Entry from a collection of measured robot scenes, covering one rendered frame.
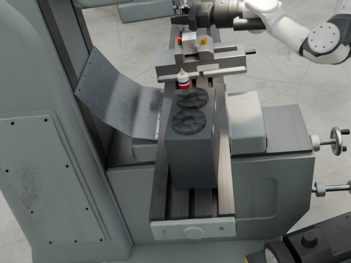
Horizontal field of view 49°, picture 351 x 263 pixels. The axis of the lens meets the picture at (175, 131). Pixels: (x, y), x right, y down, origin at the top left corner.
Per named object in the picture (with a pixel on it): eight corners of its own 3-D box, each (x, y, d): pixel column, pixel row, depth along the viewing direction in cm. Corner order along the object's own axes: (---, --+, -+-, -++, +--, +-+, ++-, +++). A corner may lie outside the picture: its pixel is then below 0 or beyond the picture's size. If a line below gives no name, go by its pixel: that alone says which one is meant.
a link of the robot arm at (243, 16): (229, -9, 117) (267, -12, 114) (232, 18, 126) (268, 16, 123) (225, 18, 111) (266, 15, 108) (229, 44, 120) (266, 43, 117)
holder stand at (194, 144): (220, 135, 123) (215, 83, 110) (217, 188, 106) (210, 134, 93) (183, 136, 125) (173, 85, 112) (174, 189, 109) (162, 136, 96)
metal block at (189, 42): (197, 45, 151) (196, 31, 147) (198, 52, 147) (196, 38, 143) (184, 47, 152) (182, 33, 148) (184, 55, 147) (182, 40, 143)
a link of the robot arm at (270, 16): (256, -15, 114) (289, 5, 107) (257, 9, 121) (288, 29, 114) (239, -3, 113) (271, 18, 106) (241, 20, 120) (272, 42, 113)
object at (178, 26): (173, 28, 125) (170, 11, 121) (180, 22, 127) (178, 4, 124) (185, 30, 122) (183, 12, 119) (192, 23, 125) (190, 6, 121)
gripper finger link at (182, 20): (170, 15, 121) (189, 14, 119) (172, 24, 123) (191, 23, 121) (169, 17, 120) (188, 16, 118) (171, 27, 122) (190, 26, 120)
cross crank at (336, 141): (341, 141, 162) (345, 119, 154) (350, 161, 153) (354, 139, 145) (302, 144, 164) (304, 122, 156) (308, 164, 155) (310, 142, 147)
